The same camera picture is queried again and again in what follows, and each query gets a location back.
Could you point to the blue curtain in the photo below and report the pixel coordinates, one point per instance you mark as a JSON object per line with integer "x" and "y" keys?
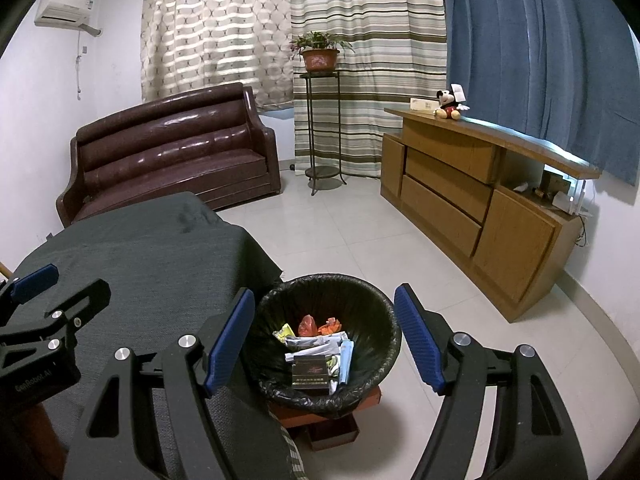
{"x": 540, "y": 50}

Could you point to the black metal plant stand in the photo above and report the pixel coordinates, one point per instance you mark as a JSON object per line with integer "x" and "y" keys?
{"x": 322, "y": 174}

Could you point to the person's left forearm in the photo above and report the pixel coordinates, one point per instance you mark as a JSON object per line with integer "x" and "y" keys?
{"x": 20, "y": 440}

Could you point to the white router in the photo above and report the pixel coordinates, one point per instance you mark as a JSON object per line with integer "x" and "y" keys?
{"x": 567, "y": 204}

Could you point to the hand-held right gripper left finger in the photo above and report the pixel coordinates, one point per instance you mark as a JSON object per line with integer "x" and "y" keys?
{"x": 227, "y": 340}

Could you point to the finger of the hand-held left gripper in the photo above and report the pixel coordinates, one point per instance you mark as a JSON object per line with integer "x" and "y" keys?
{"x": 35, "y": 280}
{"x": 80, "y": 300}

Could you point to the yellow wrapper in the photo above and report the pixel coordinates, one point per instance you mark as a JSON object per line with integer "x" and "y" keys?
{"x": 286, "y": 332}

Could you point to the red brown wooden stool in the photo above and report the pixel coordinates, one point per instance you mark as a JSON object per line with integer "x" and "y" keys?
{"x": 335, "y": 432}

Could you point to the potted plant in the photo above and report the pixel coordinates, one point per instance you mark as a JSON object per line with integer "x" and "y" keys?
{"x": 320, "y": 60}

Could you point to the light blue tube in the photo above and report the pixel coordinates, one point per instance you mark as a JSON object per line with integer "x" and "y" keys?
{"x": 346, "y": 360}

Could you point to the small brown box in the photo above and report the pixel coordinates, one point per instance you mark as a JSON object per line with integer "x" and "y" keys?
{"x": 555, "y": 182}

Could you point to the mouse plush toy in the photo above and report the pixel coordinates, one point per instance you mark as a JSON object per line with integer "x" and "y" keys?
{"x": 447, "y": 110}

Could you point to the white air conditioner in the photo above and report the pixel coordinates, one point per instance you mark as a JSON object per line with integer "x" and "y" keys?
{"x": 65, "y": 7}

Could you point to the wooden cabinet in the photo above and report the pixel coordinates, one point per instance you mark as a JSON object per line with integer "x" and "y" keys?
{"x": 515, "y": 250}

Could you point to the striped curtain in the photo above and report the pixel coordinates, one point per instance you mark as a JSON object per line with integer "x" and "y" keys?
{"x": 390, "y": 35}

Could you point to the striped grey cloth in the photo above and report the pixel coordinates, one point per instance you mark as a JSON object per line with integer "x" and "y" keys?
{"x": 292, "y": 455}

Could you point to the brown leather sofa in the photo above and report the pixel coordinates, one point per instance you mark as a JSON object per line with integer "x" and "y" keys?
{"x": 175, "y": 160}

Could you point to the black cigarette carton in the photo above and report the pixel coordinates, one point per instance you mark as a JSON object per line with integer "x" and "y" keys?
{"x": 310, "y": 375}

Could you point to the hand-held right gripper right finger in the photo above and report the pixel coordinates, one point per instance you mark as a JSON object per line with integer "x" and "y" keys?
{"x": 417, "y": 340}

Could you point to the small cardboard box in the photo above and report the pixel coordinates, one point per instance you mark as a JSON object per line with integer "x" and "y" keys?
{"x": 422, "y": 104}

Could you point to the green white paper wrapper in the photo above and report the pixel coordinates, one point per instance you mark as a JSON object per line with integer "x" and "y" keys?
{"x": 332, "y": 362}

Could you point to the orange plastic bag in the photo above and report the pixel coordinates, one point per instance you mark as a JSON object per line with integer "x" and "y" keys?
{"x": 330, "y": 329}

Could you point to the red plastic bag ball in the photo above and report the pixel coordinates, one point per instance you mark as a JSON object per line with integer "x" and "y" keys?
{"x": 307, "y": 327}

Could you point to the beige patterned curtain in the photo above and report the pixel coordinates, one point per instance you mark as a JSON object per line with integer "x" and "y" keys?
{"x": 215, "y": 25}

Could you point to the black trash bin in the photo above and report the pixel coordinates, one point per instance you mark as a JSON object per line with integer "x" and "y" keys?
{"x": 360, "y": 305}

